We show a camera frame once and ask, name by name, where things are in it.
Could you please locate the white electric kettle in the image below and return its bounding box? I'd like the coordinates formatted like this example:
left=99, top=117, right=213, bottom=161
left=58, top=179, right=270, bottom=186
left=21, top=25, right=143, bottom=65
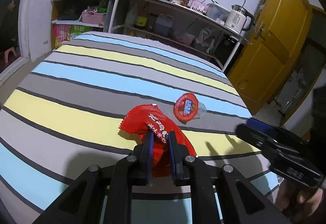
left=224, top=5, right=254, bottom=34

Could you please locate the clear plastic container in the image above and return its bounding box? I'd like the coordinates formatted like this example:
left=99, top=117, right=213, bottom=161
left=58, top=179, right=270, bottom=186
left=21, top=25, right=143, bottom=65
left=206, top=2, right=230, bottom=22

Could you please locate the striped tablecloth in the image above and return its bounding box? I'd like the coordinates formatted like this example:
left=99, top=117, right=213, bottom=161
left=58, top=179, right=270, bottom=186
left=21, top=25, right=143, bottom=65
left=1, top=32, right=279, bottom=223

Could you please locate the person's right hand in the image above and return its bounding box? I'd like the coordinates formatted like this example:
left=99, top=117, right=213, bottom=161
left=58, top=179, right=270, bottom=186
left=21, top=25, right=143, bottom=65
left=275, top=180, right=324, bottom=216

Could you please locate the pink plastic basket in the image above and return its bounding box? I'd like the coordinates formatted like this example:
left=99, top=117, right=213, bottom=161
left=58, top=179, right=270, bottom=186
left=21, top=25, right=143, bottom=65
left=82, top=11, right=106, bottom=25

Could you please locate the pink utensil holder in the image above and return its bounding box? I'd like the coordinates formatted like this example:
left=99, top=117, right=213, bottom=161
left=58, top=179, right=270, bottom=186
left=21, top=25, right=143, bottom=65
left=190, top=0, right=208, bottom=14

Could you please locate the red seasoning packet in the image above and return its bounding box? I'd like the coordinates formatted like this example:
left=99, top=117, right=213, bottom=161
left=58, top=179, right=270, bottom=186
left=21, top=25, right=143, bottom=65
left=119, top=104, right=197, bottom=178

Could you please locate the red lidded plastic cup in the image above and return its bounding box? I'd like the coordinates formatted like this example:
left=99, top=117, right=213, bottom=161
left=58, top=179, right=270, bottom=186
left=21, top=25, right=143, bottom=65
left=174, top=93, right=207, bottom=123

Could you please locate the grey plastic jug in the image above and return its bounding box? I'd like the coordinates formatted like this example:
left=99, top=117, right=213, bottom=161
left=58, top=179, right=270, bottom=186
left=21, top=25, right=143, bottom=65
left=153, top=13, right=174, bottom=37

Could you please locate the yellow wooden door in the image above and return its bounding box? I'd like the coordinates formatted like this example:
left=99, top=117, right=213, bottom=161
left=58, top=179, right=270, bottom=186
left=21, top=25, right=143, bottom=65
left=228, top=0, right=313, bottom=114

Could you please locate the metal kitchen shelf rack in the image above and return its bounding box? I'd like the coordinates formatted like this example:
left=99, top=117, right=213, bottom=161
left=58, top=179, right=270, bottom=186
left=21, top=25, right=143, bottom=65
left=51, top=0, right=249, bottom=71

